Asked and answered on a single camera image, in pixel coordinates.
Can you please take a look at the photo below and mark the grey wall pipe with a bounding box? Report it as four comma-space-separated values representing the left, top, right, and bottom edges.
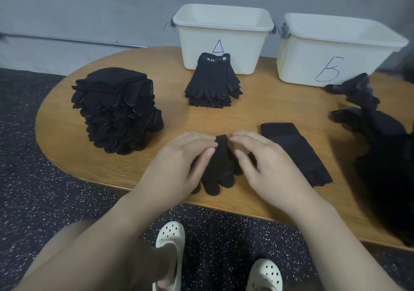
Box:
0, 33, 148, 48

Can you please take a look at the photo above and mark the person's right hand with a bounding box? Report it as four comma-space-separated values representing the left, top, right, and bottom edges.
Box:
231, 130, 322, 217

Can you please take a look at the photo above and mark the person's white shoe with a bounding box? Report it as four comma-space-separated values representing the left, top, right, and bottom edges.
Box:
153, 221, 186, 291
246, 258, 283, 291

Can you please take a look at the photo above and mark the black fingerless glove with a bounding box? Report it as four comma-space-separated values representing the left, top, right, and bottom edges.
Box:
184, 52, 243, 109
260, 122, 333, 188
356, 132, 414, 246

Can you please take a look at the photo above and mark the person's left hand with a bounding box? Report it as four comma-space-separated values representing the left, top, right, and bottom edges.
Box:
129, 132, 219, 214

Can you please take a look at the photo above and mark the white plastic bin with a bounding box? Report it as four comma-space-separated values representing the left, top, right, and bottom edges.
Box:
276, 13, 410, 87
171, 3, 276, 75

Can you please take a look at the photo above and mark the person's right white shoe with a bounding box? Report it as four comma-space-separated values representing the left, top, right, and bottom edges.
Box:
246, 258, 283, 291

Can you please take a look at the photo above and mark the person's right forearm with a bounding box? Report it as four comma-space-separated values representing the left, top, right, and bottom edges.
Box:
291, 197, 402, 291

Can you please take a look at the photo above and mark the person's left white shoe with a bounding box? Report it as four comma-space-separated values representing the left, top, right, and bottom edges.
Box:
153, 221, 186, 291

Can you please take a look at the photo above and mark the person's left forearm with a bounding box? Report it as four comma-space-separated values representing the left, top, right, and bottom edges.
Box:
13, 194, 159, 291

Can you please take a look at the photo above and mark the stack of black gloves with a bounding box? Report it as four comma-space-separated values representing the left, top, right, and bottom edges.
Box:
71, 67, 164, 155

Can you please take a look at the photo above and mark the person's left leg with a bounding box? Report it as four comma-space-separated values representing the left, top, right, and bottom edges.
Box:
26, 219, 179, 291

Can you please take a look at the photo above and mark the black strapped glove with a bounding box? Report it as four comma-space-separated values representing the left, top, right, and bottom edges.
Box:
184, 52, 243, 109

